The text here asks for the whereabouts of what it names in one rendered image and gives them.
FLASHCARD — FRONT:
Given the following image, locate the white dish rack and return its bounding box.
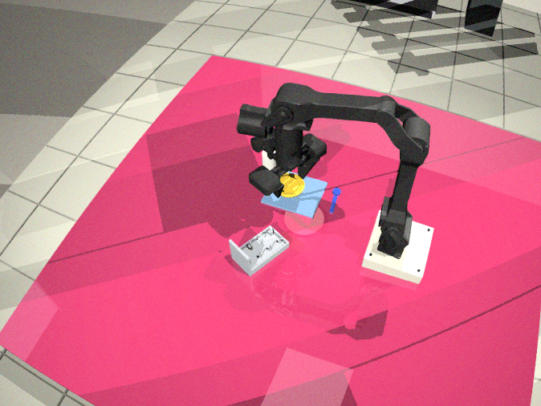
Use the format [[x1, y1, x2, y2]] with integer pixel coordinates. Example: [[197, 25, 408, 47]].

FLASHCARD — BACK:
[[229, 225, 289, 276]]

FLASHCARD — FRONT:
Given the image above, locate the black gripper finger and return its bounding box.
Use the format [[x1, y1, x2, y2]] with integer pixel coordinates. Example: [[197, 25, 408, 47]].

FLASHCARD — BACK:
[[273, 183, 284, 198], [298, 157, 319, 179]]

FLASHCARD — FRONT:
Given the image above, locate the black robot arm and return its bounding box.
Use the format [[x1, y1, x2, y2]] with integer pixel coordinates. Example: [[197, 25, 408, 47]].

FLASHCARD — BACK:
[[237, 83, 431, 259]]

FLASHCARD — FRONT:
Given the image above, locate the yellow plate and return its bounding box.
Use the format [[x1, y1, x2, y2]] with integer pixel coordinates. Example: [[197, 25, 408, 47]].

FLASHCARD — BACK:
[[280, 173, 305, 197]]

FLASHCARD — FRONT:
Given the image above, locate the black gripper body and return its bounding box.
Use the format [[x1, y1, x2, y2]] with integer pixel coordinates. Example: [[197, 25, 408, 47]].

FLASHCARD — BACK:
[[249, 133, 327, 196]]

